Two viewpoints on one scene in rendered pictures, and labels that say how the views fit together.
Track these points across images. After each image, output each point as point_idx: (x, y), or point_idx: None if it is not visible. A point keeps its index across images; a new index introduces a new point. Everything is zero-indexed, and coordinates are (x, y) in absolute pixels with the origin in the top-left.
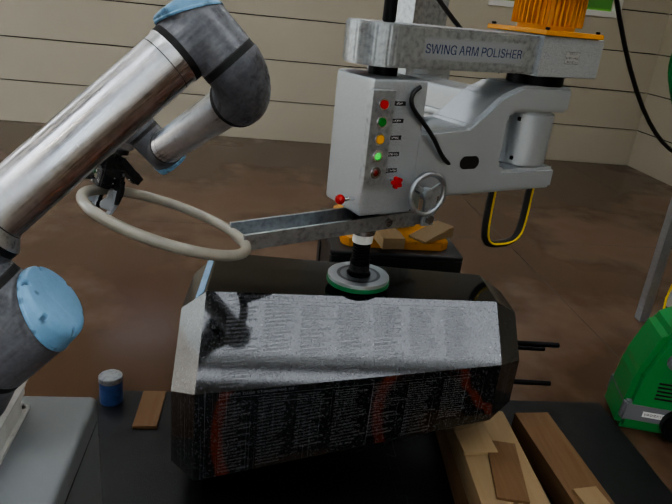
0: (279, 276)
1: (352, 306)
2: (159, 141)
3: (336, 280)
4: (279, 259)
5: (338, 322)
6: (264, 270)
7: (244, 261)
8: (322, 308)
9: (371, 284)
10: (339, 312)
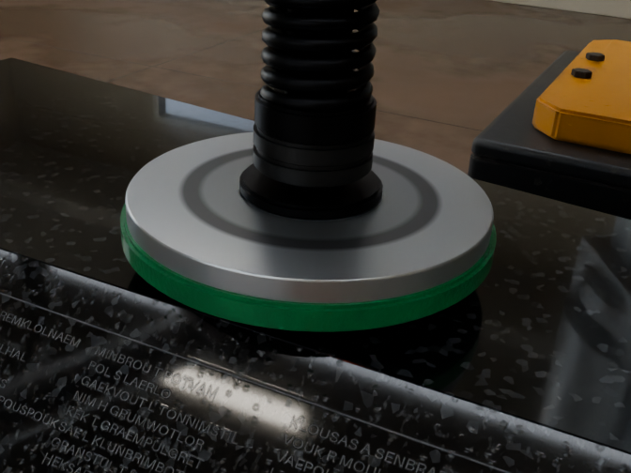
0: (35, 148)
1: (166, 373)
2: None
3: (126, 195)
4: (154, 103)
5: (50, 446)
6: (27, 121)
7: (26, 88)
8: (13, 336)
9: (291, 263)
10: (83, 387)
